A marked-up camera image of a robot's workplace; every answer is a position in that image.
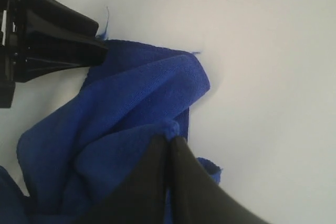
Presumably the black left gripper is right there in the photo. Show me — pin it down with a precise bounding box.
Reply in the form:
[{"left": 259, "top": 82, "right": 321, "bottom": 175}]
[{"left": 1, "top": 0, "right": 108, "bottom": 108}]

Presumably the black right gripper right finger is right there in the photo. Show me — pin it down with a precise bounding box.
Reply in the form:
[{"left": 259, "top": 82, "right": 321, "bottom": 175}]
[{"left": 166, "top": 136, "right": 266, "bottom": 223}]

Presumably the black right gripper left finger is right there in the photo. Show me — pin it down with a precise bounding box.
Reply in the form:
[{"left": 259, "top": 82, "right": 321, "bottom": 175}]
[{"left": 78, "top": 135, "right": 168, "bottom": 224}]

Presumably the blue microfiber towel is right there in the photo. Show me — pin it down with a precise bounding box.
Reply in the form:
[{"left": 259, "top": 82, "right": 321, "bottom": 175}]
[{"left": 1, "top": 40, "right": 210, "bottom": 223}]

